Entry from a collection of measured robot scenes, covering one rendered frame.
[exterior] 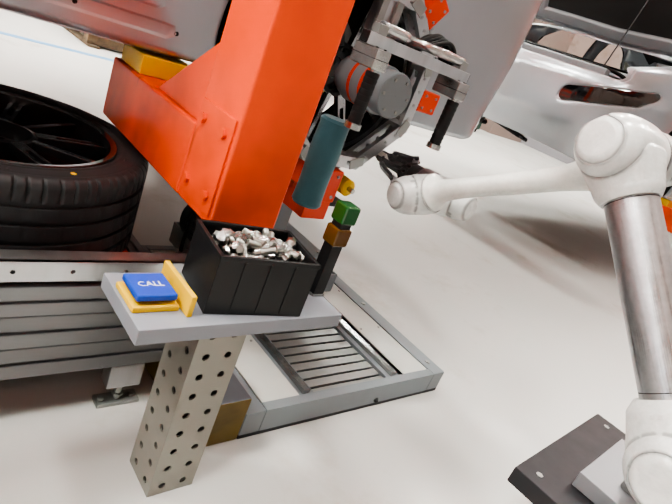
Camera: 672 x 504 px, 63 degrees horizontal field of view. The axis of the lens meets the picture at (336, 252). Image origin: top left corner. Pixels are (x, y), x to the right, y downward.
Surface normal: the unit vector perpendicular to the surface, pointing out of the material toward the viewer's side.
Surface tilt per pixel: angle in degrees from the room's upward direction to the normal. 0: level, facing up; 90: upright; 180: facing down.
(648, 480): 93
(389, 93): 90
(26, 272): 90
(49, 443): 0
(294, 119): 90
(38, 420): 0
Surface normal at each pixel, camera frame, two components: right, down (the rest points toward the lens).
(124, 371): 0.58, 0.50
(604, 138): -0.77, -0.18
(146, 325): 0.36, -0.87
